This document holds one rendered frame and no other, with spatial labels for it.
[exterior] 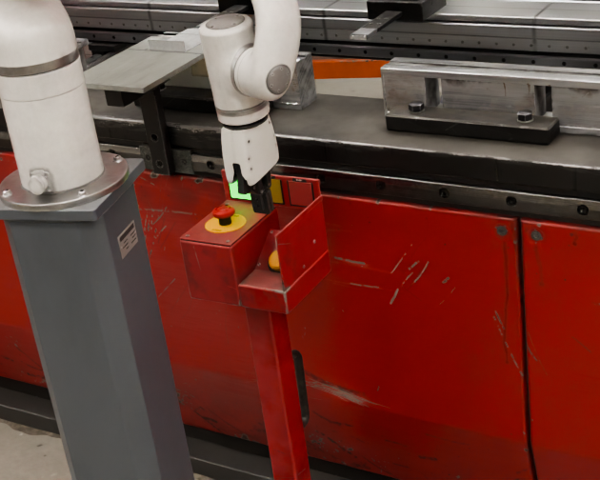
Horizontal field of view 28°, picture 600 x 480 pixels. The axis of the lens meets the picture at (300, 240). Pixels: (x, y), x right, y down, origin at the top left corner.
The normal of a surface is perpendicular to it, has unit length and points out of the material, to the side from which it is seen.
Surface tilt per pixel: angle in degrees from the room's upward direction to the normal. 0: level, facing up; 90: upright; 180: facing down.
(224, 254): 90
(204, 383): 103
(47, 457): 0
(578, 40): 90
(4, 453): 0
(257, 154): 92
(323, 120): 0
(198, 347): 90
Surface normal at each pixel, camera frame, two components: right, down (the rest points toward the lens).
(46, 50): 0.47, 0.33
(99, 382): -0.28, 0.46
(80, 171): 0.66, 0.26
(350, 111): -0.12, -0.89
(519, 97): -0.51, 0.44
